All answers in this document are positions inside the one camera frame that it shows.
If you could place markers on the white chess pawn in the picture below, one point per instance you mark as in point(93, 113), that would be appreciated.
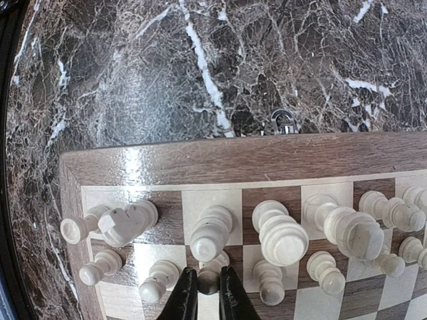
point(208, 278)

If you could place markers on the metal board clasp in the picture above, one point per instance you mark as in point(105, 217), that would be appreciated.
point(283, 122)

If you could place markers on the white chess rook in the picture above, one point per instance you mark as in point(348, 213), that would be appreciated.
point(76, 229)

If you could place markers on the wooden chess board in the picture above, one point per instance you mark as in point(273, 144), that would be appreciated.
point(381, 174)

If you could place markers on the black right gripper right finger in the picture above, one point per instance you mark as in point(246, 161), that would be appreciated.
point(234, 302)

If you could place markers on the white chess knight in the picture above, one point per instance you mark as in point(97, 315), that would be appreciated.
point(121, 226)

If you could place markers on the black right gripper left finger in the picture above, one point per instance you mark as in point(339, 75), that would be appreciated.
point(182, 303)

